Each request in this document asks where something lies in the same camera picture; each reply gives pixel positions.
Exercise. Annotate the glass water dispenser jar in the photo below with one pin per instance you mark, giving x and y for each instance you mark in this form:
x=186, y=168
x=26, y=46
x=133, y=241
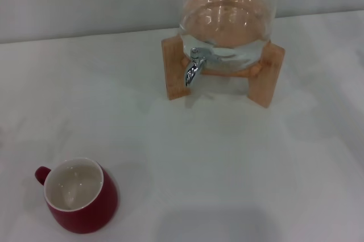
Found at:
x=227, y=12

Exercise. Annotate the chrome dispenser faucet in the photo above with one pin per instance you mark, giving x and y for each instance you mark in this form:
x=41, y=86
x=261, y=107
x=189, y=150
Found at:
x=192, y=71

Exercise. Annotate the red ceramic cup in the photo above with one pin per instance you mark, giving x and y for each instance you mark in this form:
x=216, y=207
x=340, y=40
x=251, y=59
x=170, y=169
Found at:
x=94, y=210

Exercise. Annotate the wooden dispenser stand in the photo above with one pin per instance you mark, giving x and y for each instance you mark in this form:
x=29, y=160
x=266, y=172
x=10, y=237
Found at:
x=173, y=71

